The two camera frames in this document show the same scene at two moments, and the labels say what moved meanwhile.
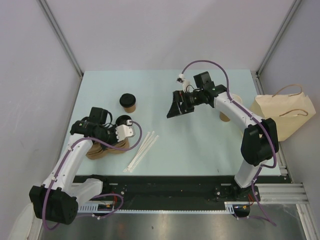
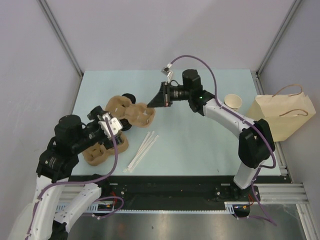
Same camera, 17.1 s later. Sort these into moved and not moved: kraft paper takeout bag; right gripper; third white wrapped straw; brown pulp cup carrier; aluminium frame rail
Moved: right gripper; brown pulp cup carrier
Not moved: kraft paper takeout bag; third white wrapped straw; aluminium frame rail
